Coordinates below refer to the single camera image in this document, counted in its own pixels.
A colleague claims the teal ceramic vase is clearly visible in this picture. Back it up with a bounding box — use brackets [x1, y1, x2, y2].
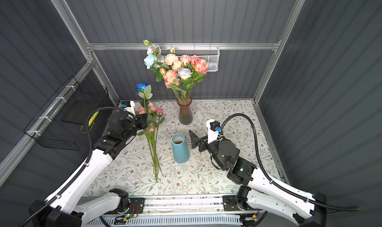
[171, 133, 190, 164]

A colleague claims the pink ribbed glass vase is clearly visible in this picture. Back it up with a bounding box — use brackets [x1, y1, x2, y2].
[177, 97, 193, 125]

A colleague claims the blue flower stem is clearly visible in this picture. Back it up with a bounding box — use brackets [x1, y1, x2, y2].
[135, 82, 159, 180]

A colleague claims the pink bud spray stem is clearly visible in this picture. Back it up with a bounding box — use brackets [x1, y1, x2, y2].
[159, 68, 182, 103]

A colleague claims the white green rose spray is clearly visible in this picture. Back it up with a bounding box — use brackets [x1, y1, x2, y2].
[143, 40, 169, 89]

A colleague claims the large pink rose stem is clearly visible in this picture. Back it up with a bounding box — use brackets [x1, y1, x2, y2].
[184, 55, 208, 100]

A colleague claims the small pink rose stem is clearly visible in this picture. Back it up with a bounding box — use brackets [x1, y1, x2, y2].
[178, 54, 199, 104]

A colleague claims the small pink flower spray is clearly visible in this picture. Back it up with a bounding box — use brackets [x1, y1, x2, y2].
[138, 102, 165, 183]

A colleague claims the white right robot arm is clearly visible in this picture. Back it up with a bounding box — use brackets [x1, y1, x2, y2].
[189, 113, 360, 227]

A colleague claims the black book in basket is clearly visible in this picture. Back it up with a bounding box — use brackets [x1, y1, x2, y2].
[61, 102, 96, 125]

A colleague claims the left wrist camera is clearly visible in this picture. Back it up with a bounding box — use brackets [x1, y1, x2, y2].
[119, 101, 135, 114]

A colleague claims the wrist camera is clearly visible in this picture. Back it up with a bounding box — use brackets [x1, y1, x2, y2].
[119, 101, 135, 114]
[206, 119, 224, 144]

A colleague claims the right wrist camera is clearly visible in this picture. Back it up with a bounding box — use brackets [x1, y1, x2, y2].
[206, 119, 224, 144]

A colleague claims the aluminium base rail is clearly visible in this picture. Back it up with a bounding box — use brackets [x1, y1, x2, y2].
[71, 193, 263, 219]

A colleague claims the black wire basket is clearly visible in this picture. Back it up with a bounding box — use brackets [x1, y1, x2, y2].
[24, 72, 113, 151]

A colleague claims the white wire mesh basket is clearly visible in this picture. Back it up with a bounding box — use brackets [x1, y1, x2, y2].
[161, 43, 220, 72]

